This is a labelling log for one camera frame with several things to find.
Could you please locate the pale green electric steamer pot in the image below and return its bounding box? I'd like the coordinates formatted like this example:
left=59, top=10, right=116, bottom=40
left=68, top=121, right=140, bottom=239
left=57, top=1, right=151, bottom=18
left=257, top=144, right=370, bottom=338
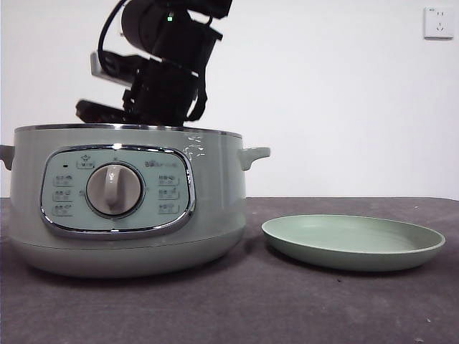
left=0, top=123, right=271, bottom=280

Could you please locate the pale green round plate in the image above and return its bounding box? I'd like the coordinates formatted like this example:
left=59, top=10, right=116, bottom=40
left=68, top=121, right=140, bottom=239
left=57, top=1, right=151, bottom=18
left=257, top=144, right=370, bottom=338
left=261, top=214, right=447, bottom=272

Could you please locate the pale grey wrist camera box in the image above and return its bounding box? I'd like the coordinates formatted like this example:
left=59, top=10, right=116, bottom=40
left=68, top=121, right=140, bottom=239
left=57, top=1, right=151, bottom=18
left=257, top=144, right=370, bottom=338
left=90, top=52, right=134, bottom=87

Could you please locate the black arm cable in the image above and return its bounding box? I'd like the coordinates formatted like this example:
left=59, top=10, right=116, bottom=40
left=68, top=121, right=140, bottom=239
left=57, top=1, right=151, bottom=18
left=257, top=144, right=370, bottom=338
left=97, top=0, right=130, bottom=78

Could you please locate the white wall socket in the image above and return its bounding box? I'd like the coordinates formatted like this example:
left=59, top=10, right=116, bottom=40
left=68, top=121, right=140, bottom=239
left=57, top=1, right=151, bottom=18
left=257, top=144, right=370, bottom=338
left=423, top=6, right=454, bottom=40

